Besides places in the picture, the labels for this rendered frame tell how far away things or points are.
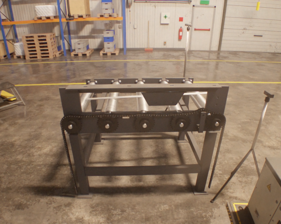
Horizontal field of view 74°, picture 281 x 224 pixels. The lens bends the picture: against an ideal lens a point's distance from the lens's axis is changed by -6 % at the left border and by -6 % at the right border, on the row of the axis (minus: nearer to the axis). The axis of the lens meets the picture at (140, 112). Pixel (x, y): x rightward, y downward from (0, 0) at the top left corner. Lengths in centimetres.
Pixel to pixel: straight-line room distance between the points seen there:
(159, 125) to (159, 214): 85
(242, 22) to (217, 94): 1022
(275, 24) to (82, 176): 1208
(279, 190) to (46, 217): 190
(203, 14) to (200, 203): 972
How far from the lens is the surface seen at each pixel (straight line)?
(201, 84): 161
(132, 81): 250
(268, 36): 1267
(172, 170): 199
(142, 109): 171
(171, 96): 160
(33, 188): 250
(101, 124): 163
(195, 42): 1096
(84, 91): 161
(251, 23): 1204
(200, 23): 1094
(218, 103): 173
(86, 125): 171
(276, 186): 143
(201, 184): 220
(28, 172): 274
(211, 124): 173
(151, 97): 158
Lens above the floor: 166
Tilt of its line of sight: 27 degrees down
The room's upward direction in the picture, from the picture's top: straight up
